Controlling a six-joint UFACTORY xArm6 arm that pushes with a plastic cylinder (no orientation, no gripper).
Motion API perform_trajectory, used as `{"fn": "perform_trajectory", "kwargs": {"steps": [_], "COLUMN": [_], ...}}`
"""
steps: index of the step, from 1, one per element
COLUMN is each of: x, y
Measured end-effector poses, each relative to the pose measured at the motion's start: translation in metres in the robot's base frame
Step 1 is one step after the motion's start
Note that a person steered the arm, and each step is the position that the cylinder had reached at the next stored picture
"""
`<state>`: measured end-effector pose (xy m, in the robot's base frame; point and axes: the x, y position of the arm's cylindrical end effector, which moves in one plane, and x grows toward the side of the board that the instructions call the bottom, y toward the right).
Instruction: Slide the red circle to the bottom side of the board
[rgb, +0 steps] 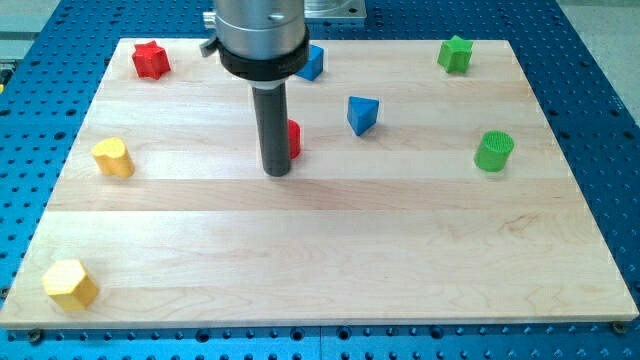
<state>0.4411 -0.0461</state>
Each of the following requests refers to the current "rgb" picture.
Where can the light wooden board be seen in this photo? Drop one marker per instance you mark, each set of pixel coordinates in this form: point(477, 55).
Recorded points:
point(396, 226)

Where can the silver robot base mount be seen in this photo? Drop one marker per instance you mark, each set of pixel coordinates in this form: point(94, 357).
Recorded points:
point(335, 9)

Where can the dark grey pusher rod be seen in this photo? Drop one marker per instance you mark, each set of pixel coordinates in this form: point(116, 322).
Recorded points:
point(272, 124)

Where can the green star block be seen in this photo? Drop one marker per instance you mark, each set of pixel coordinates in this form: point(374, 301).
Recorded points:
point(455, 54)

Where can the blue triangle block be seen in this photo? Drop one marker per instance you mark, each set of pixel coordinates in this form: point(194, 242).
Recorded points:
point(362, 114)

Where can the red cylinder block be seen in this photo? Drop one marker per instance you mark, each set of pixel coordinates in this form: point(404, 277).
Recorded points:
point(294, 131)

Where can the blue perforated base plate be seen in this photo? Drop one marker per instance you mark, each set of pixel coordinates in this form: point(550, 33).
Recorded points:
point(51, 90)

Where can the blue cube block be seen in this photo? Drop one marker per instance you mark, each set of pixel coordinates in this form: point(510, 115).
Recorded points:
point(314, 66)

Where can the green cylinder block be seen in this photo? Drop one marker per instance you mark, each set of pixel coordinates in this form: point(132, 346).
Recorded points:
point(493, 151)

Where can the red star block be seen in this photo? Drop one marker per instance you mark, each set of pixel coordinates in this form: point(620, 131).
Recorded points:
point(150, 60)

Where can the yellow heart block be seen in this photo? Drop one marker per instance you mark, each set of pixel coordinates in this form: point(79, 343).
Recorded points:
point(112, 158)

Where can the yellow hexagon block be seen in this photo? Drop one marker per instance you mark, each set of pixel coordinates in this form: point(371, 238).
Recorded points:
point(69, 285)

